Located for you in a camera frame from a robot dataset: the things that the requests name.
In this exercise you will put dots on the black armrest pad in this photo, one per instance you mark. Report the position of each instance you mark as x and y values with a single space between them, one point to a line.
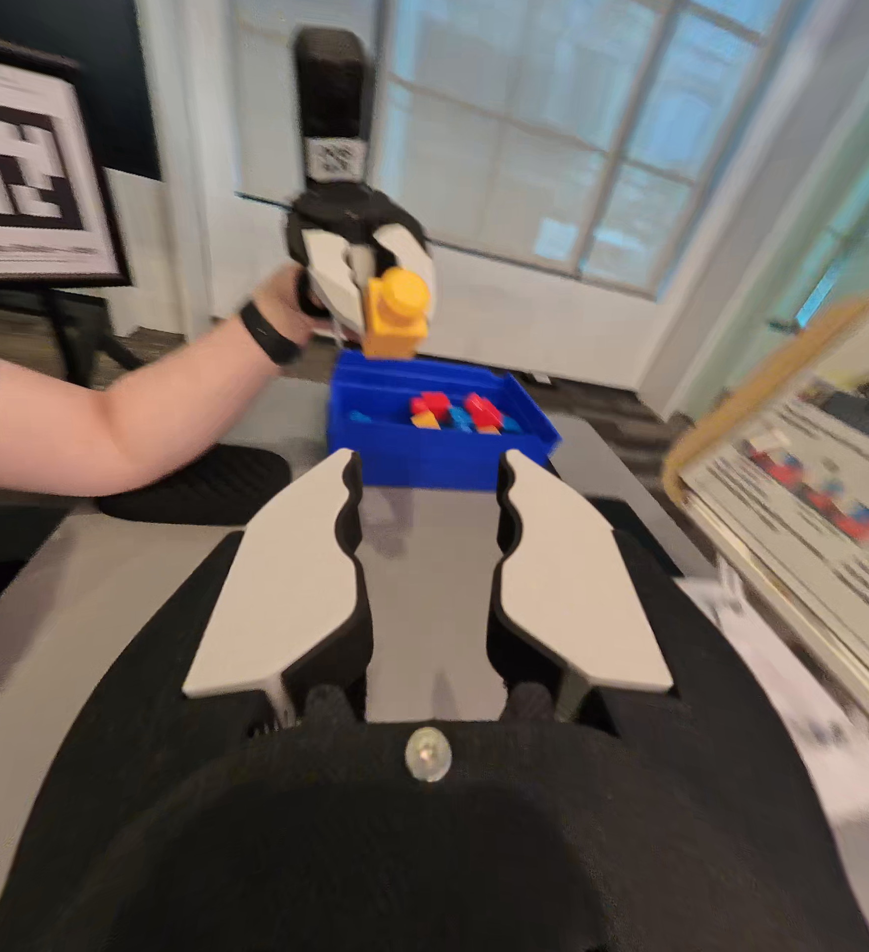
196 487

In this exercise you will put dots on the person's left forearm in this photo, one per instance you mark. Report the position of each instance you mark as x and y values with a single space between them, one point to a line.
107 439

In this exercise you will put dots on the large black display panel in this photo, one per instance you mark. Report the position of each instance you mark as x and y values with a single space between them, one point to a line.
107 74

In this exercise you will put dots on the black wristwatch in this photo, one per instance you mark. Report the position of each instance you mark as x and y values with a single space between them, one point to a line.
267 335

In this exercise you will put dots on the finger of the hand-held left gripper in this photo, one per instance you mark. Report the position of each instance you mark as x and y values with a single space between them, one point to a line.
330 275
412 253

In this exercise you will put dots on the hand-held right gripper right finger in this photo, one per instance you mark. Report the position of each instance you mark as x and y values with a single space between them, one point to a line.
583 602

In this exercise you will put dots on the person's left hand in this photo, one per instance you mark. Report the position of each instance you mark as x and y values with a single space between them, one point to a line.
285 297

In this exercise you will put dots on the black sign easel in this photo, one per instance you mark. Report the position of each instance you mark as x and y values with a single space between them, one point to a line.
77 335

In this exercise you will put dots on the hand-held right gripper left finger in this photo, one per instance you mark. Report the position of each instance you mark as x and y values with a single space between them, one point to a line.
278 595

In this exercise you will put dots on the narrow side window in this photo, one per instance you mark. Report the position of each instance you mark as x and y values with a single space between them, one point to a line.
851 238

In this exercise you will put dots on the white stand base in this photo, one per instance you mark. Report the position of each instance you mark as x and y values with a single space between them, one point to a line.
813 721

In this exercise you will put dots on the framed marker code sign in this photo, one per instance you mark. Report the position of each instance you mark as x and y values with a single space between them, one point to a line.
18 178

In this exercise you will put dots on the instruction poster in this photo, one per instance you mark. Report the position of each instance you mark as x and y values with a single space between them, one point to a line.
798 483

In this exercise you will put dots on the wooden display board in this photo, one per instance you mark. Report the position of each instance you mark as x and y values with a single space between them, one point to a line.
739 394

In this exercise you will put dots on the black desk mat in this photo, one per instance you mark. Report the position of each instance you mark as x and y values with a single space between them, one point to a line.
627 520

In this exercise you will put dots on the yellow one-stud block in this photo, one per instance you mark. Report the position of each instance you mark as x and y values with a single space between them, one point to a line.
393 327

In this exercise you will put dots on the pile of colourful toy blocks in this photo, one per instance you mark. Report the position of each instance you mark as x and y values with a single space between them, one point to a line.
479 413

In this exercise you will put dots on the blue plastic bin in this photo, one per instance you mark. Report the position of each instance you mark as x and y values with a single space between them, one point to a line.
419 461

